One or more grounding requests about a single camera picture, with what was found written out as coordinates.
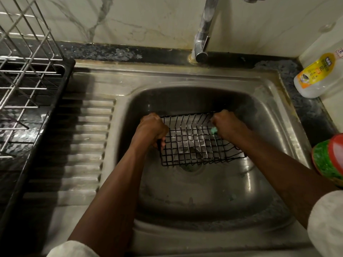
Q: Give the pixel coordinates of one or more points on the person's left hand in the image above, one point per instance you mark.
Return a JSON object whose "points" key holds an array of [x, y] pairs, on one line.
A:
{"points": [[150, 129]]}

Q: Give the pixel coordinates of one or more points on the person's right hand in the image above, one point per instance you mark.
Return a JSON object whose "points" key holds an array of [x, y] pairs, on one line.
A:
{"points": [[227, 124]]}

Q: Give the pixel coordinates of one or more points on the person's right fingers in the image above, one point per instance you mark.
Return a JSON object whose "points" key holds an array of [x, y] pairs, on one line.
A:
{"points": [[215, 125]]}

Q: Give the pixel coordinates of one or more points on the person's left fingers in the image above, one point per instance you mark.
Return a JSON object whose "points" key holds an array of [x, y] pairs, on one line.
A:
{"points": [[160, 141]]}

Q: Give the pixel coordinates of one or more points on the green scrub sponge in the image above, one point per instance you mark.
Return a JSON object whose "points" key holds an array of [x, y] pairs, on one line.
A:
{"points": [[214, 130]]}

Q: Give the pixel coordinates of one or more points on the person's left forearm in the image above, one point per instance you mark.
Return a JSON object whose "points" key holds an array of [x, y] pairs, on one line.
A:
{"points": [[112, 200]]}

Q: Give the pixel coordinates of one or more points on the person's right forearm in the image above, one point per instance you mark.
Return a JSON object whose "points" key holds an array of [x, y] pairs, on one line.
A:
{"points": [[284, 173]]}

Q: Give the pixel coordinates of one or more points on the stainless steel sink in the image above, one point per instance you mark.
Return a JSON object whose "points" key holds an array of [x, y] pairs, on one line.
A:
{"points": [[187, 157]]}

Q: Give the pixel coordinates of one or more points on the sink drain strainer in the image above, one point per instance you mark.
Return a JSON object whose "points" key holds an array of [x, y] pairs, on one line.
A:
{"points": [[191, 160]]}

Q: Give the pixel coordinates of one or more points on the chrome faucet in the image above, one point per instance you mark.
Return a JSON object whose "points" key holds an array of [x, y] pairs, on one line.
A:
{"points": [[204, 29]]}

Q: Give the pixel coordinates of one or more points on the clear yellow-label dish soap bottle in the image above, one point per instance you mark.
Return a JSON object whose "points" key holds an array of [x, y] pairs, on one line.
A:
{"points": [[317, 74]]}

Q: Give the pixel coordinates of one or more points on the green and red container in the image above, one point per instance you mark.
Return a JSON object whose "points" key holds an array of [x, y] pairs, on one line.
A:
{"points": [[329, 159]]}

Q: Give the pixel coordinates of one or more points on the black drip tray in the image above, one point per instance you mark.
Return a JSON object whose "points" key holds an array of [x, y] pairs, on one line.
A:
{"points": [[32, 125]]}

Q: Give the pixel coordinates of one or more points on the white left sleeve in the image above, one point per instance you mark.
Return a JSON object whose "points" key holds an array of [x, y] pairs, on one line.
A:
{"points": [[72, 250]]}

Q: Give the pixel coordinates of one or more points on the white sleeve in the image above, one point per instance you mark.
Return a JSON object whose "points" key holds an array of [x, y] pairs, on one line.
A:
{"points": [[325, 224], [72, 250]]}

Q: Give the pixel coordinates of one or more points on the white right sleeve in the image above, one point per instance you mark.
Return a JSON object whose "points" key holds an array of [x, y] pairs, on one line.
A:
{"points": [[325, 224]]}

